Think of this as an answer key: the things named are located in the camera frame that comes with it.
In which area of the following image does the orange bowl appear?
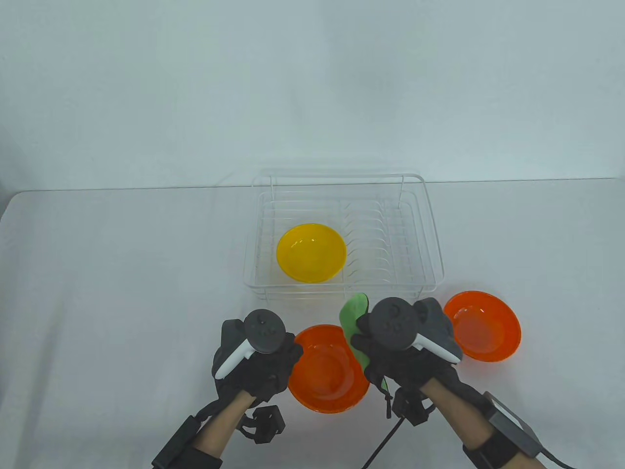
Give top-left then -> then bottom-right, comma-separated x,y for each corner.
287,324 -> 370,414
442,291 -> 522,363

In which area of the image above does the yellow bowl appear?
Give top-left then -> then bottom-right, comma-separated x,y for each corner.
276,223 -> 347,283

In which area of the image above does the person's right forearm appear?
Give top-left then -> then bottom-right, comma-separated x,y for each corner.
421,379 -> 494,469

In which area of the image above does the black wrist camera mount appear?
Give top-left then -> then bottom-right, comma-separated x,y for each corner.
392,386 -> 435,426
239,405 -> 286,444

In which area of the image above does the white wire dish rack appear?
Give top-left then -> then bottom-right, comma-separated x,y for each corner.
243,171 -> 445,300

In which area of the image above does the grey and white controller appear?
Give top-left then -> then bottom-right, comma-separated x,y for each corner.
369,297 -> 463,364
214,309 -> 288,379

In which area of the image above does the grey wrist sensor box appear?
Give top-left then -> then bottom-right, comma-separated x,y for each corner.
483,391 -> 542,458
152,415 -> 200,469

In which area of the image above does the thick black glove cable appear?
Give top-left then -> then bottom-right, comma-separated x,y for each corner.
193,398 -> 225,426

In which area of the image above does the person's left hand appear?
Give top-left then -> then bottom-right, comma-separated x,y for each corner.
212,336 -> 303,404

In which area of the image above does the person's left forearm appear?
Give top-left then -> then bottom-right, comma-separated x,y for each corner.
190,391 -> 257,469

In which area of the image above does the black wrist strap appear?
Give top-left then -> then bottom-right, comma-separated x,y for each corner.
463,430 -> 519,469

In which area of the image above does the person's right hand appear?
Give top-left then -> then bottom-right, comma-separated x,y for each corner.
351,315 -> 459,391

